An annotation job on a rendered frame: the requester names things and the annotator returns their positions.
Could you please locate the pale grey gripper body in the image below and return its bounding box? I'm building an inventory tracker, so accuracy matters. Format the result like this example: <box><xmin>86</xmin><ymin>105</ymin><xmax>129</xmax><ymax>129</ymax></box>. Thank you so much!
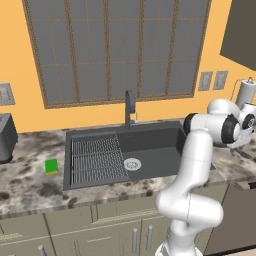
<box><xmin>227</xmin><ymin>127</ymin><xmax>256</xmax><ymax>150</ymax></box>

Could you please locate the dark grey sink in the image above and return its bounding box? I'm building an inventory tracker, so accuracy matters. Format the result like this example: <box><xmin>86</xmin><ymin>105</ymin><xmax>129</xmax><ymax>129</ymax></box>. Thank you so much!
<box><xmin>62</xmin><ymin>120</ymin><xmax>216</xmax><ymax>191</ymax></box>

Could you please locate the white round sink drain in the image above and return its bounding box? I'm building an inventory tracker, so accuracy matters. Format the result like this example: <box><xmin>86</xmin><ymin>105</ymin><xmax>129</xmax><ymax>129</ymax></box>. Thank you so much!
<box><xmin>123</xmin><ymin>157</ymin><xmax>143</xmax><ymax>172</ymax></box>

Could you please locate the olive panel under sink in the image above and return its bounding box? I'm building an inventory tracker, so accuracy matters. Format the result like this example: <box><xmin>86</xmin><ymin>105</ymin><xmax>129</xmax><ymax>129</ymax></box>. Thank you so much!
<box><xmin>95</xmin><ymin>195</ymin><xmax>162</xmax><ymax>224</ymax></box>

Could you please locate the grey ribbed sink rack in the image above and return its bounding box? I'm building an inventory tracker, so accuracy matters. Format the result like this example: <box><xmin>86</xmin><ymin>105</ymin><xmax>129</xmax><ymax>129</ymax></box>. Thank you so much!
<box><xmin>70</xmin><ymin>133</ymin><xmax>130</xmax><ymax>186</ymax></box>

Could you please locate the green and yellow sponge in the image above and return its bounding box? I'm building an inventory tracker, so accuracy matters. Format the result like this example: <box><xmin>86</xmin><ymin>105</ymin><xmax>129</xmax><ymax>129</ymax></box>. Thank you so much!
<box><xmin>44</xmin><ymin>158</ymin><xmax>60</xmax><ymax>177</ymax></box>

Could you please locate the white paper towel roll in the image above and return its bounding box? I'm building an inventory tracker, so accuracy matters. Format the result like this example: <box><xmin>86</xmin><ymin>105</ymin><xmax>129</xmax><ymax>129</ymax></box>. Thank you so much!
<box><xmin>235</xmin><ymin>81</ymin><xmax>256</xmax><ymax>109</ymax></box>

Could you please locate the grey dishwasher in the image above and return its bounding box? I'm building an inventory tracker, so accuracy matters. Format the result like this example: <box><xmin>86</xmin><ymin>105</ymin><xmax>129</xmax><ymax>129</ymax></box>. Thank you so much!
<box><xmin>203</xmin><ymin>181</ymin><xmax>256</xmax><ymax>256</ymax></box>

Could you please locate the olive cupboard door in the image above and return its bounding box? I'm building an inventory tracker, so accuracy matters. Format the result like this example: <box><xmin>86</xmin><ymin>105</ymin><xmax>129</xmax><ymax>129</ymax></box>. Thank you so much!
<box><xmin>139</xmin><ymin>214</ymin><xmax>174</xmax><ymax>256</ymax></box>
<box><xmin>49</xmin><ymin>219</ymin><xmax>143</xmax><ymax>256</ymax></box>
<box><xmin>0</xmin><ymin>213</ymin><xmax>56</xmax><ymax>256</ymax></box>

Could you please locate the dark grey tap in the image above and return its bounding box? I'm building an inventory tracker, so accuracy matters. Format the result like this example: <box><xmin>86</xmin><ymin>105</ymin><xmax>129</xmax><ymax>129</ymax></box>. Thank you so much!
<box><xmin>124</xmin><ymin>89</ymin><xmax>139</xmax><ymax>131</ymax></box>

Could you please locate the brown framed window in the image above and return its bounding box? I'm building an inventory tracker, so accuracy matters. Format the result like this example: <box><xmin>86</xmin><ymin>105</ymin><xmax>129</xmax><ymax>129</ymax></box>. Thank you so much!
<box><xmin>21</xmin><ymin>0</ymin><xmax>213</xmax><ymax>110</ymax></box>

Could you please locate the olive drawer front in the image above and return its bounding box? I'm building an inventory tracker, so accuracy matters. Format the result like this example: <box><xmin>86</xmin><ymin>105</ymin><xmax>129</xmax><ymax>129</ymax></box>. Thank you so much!
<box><xmin>43</xmin><ymin>204</ymin><xmax>95</xmax><ymax>236</ymax></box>

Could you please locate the grey toaster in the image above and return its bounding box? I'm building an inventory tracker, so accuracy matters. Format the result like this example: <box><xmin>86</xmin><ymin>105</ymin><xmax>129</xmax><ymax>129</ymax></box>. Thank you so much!
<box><xmin>0</xmin><ymin>112</ymin><xmax>19</xmax><ymax>165</ymax></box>

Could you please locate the grey dishwasher handle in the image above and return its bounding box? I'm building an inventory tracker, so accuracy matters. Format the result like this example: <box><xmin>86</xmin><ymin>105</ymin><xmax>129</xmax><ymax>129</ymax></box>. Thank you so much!
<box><xmin>233</xmin><ymin>180</ymin><xmax>256</xmax><ymax>192</ymax></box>

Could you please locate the grey wire towel stand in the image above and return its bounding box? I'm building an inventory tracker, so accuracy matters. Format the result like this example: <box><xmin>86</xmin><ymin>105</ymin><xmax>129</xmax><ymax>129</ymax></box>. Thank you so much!
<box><xmin>231</xmin><ymin>76</ymin><xmax>255</xmax><ymax>101</ymax></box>

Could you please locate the grey wall socket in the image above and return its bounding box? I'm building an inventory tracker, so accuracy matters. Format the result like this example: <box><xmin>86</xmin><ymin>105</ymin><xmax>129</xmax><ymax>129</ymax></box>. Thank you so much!
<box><xmin>212</xmin><ymin>69</ymin><xmax>230</xmax><ymax>91</ymax></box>
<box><xmin>197</xmin><ymin>70</ymin><xmax>214</xmax><ymax>92</ymax></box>
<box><xmin>0</xmin><ymin>82</ymin><xmax>16</xmax><ymax>107</ymax></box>

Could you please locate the olive wall cupboard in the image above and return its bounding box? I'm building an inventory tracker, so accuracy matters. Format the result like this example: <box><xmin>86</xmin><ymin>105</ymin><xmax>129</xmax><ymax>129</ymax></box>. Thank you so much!
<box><xmin>219</xmin><ymin>0</ymin><xmax>256</xmax><ymax>72</ymax></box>

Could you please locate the grey cupboard handle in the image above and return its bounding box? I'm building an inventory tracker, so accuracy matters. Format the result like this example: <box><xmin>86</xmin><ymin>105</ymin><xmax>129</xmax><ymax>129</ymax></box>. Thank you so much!
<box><xmin>131</xmin><ymin>227</ymin><xmax>139</xmax><ymax>255</ymax></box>
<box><xmin>145</xmin><ymin>224</ymin><xmax>154</xmax><ymax>252</ymax></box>
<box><xmin>37</xmin><ymin>244</ymin><xmax>48</xmax><ymax>256</ymax></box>

